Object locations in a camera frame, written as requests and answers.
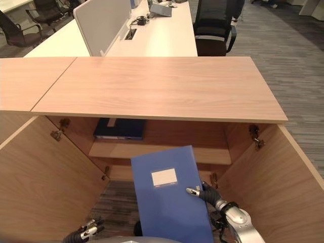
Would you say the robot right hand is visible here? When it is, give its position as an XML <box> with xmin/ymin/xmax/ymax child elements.
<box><xmin>186</xmin><ymin>182</ymin><xmax>228</xmax><ymax>210</ymax></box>

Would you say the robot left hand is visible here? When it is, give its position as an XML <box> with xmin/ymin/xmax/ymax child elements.
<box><xmin>62</xmin><ymin>217</ymin><xmax>106</xmax><ymax>243</ymax></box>

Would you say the blue plastic file folder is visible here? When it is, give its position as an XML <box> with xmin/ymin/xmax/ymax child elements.
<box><xmin>131</xmin><ymin>145</ymin><xmax>214</xmax><ymax>243</ymax></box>

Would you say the wooden right cabinet door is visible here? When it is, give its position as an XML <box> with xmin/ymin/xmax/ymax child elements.
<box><xmin>217</xmin><ymin>124</ymin><xmax>324</xmax><ymax>243</ymax></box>

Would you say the wooden cabinet door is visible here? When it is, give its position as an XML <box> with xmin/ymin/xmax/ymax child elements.
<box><xmin>0</xmin><ymin>115</ymin><xmax>111</xmax><ymax>243</ymax></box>
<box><xmin>217</xmin><ymin>124</ymin><xmax>324</xmax><ymax>243</ymax></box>

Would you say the wooden cabinet shelf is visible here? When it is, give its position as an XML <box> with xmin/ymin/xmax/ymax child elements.
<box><xmin>88</xmin><ymin>141</ymin><xmax>232</xmax><ymax>166</ymax></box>
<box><xmin>108</xmin><ymin>165</ymin><xmax>216</xmax><ymax>182</ymax></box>

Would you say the wooden left cabinet door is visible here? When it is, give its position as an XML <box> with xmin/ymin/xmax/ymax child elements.
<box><xmin>0</xmin><ymin>115</ymin><xmax>111</xmax><ymax>243</ymax></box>

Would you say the dark blue file folder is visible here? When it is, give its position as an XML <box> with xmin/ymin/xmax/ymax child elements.
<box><xmin>93</xmin><ymin>118</ymin><xmax>147</xmax><ymax>141</ymax></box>

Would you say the wooden office cabinet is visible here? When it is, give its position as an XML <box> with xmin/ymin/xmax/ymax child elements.
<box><xmin>30</xmin><ymin>56</ymin><xmax>289</xmax><ymax>183</ymax></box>

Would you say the neighbouring wooden cabinet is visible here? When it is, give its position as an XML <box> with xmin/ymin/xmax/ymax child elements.
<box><xmin>0</xmin><ymin>57</ymin><xmax>77</xmax><ymax>146</ymax></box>

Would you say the white office desk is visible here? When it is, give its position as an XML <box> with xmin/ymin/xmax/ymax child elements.
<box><xmin>24</xmin><ymin>0</ymin><xmax>198</xmax><ymax>58</ymax></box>

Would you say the black mesh office chair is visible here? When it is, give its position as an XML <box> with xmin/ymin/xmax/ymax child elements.
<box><xmin>192</xmin><ymin>0</ymin><xmax>238</xmax><ymax>57</ymax></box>

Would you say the robot grey torso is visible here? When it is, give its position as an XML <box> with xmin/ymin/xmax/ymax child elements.
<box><xmin>80</xmin><ymin>234</ymin><xmax>164</xmax><ymax>243</ymax></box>

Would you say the person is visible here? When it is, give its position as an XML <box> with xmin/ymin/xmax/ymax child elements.
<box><xmin>231</xmin><ymin>0</ymin><xmax>246</xmax><ymax>21</ymax></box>

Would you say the grey blue box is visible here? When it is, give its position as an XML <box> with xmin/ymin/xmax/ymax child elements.
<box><xmin>149</xmin><ymin>2</ymin><xmax>174</xmax><ymax>18</ymax></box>

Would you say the grey desk divider panel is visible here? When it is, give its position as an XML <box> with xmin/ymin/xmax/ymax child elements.
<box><xmin>73</xmin><ymin>0</ymin><xmax>150</xmax><ymax>57</ymax></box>

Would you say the black armchair with armrests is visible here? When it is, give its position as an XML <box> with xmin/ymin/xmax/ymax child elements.
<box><xmin>25</xmin><ymin>0</ymin><xmax>65</xmax><ymax>26</ymax></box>
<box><xmin>0</xmin><ymin>10</ymin><xmax>43</xmax><ymax>48</ymax></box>

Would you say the white furniture in background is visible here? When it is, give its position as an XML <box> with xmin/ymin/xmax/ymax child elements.
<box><xmin>298</xmin><ymin>0</ymin><xmax>324</xmax><ymax>21</ymax></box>

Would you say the white desk in background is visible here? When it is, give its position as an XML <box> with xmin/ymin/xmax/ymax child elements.
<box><xmin>0</xmin><ymin>0</ymin><xmax>34</xmax><ymax>13</ymax></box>

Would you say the desk cable outlet box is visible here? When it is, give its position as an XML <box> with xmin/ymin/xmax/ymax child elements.
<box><xmin>124</xmin><ymin>28</ymin><xmax>138</xmax><ymax>42</ymax></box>

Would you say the black cable bundle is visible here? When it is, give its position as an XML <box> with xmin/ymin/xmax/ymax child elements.
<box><xmin>130</xmin><ymin>15</ymin><xmax>149</xmax><ymax>26</ymax></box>

